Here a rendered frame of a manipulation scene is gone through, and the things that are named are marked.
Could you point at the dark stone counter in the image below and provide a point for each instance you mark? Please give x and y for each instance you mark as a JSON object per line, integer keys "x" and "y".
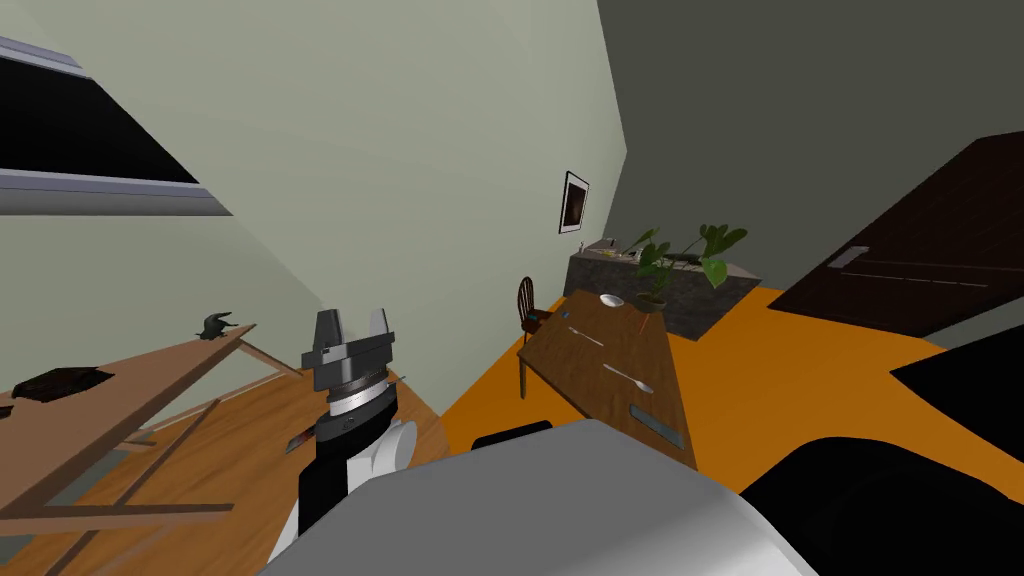
{"x": 704, "y": 308}

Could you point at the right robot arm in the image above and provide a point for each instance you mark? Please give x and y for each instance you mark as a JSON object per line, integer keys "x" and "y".
{"x": 888, "y": 512}

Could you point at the silver knife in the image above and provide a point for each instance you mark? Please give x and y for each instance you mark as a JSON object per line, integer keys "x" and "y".
{"x": 586, "y": 336}

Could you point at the framed dark wall picture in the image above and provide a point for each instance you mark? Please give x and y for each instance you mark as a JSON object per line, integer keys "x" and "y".
{"x": 574, "y": 203}

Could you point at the dark wooden chair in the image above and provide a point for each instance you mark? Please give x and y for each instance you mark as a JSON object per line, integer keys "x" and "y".
{"x": 526, "y": 308}

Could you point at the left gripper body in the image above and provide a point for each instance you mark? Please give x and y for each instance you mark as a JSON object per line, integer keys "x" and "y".
{"x": 352, "y": 362}

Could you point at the silver spoon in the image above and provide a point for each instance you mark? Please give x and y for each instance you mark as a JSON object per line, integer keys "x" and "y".
{"x": 632, "y": 379}

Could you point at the flat grey bar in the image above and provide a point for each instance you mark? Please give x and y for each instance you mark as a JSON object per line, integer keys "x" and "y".
{"x": 656, "y": 426}

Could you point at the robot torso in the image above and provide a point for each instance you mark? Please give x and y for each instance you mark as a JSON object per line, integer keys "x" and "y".
{"x": 560, "y": 512}

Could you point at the brown wooden dining table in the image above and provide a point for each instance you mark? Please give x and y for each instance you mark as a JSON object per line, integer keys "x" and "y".
{"x": 596, "y": 376}

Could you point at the black bird figure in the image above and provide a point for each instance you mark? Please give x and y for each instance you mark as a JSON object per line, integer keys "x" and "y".
{"x": 214, "y": 326}

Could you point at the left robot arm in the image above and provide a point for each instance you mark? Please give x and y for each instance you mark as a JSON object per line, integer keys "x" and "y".
{"x": 352, "y": 436}

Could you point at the dark brown door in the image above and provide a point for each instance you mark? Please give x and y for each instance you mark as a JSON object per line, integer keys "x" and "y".
{"x": 936, "y": 248}

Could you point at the dark window with grey frame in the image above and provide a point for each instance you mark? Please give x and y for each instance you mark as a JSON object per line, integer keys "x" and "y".
{"x": 72, "y": 136}

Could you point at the white bowl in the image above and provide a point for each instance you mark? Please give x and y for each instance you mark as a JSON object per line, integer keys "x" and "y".
{"x": 612, "y": 301}

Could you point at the flat black object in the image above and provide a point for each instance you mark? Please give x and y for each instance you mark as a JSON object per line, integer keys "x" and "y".
{"x": 60, "y": 384}

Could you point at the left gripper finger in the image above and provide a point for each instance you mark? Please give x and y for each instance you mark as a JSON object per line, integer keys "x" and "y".
{"x": 379, "y": 326}
{"x": 330, "y": 330}

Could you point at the light wooden table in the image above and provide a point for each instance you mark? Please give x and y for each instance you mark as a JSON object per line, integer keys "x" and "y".
{"x": 88, "y": 416}

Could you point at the green potted plant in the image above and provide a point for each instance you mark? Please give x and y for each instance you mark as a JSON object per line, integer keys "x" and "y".
{"x": 660, "y": 264}

